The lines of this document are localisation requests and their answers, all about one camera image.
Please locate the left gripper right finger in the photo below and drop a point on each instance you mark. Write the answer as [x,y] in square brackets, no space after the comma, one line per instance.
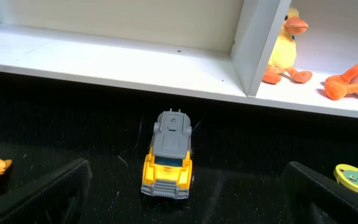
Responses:
[322,199]

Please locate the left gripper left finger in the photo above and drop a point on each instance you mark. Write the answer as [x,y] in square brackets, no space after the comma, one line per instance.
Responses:
[42,196]

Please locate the grey and yellow toy truck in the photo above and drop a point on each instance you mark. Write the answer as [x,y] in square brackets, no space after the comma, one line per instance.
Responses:
[171,140]

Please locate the yellow plush duck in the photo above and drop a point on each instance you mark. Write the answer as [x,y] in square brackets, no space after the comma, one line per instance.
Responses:
[283,51]

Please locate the yellow cat rattle drum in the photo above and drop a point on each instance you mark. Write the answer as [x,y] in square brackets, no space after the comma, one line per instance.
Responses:
[353,179]

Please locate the white shelf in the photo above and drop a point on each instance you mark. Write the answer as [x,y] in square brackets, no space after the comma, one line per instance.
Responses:
[104,62]

